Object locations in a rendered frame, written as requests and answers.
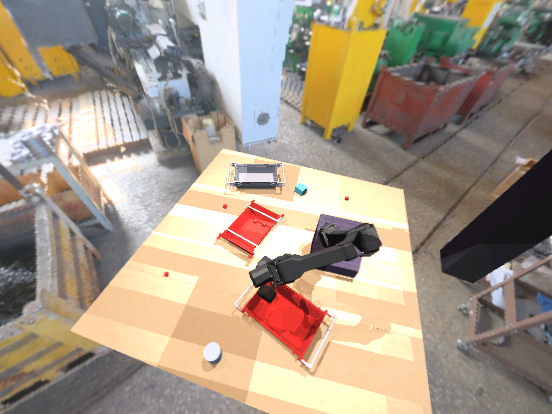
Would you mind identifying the red plastic tray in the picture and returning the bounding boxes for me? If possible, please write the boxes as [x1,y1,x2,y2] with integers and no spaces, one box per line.
[216,200,284,259]

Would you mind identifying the small teal block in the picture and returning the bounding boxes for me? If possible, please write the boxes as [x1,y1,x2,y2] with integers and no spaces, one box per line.
[294,183,308,196]

